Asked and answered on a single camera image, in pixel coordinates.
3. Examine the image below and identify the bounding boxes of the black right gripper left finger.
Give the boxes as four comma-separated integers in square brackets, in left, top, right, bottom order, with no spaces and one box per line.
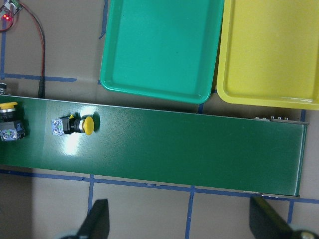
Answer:
[77,199,110,239]

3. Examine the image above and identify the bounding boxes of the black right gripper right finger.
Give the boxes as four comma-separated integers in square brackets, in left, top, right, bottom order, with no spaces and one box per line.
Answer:
[249,197,301,239]

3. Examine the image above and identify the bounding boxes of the green conveyor belt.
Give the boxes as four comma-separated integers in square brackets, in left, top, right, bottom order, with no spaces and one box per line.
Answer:
[0,96,307,196]

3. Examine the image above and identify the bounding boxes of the yellow plastic tray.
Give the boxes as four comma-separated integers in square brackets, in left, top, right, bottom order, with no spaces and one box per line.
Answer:
[217,0,319,110]

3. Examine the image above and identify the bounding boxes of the green plastic tray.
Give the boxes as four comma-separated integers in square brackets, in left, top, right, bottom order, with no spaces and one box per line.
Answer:
[99,0,224,104]

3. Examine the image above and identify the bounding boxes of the small speed controller board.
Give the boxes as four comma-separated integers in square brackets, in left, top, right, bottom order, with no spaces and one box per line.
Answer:
[0,0,23,21]

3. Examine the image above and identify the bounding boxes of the red black power cable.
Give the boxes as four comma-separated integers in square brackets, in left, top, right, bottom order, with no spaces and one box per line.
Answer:
[0,1,46,98]

